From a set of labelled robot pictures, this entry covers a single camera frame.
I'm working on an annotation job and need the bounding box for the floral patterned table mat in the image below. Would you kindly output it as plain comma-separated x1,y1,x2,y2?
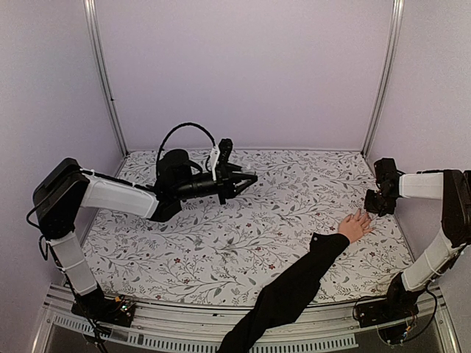
75,148,419,308

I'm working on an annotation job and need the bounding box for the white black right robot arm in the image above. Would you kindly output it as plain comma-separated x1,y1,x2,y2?
364,158,470,321

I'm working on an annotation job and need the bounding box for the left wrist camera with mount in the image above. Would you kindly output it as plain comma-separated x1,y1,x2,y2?
206,138,233,182

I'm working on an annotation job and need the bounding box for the person's bare hand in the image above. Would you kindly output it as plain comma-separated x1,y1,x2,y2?
338,209,375,243

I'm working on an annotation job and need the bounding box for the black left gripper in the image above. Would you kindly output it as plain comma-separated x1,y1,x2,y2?
174,163,258,204

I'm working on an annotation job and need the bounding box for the aluminium front rail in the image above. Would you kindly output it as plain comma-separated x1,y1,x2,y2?
31,285,464,352

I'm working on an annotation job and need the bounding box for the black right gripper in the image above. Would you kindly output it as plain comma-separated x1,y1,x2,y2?
364,189,397,215

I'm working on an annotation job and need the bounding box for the left aluminium frame post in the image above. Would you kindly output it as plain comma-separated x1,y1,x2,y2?
83,0,130,157

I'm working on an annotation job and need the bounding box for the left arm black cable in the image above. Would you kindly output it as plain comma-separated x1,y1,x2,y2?
157,122,216,159

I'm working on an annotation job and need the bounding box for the black sleeved forearm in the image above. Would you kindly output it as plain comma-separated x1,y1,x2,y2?
218,233,350,352

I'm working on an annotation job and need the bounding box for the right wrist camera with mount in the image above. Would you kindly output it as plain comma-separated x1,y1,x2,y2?
374,157,404,188

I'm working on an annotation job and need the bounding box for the right aluminium frame post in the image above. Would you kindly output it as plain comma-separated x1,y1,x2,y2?
361,0,405,158

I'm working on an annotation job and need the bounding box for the aluminium frame post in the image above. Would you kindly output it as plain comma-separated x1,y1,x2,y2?
83,0,130,157
361,0,405,158

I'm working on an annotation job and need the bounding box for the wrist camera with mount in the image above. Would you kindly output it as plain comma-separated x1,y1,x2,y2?
374,157,404,188
206,138,233,182

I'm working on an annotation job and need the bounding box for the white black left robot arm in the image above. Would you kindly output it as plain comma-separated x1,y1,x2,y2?
27,147,258,319

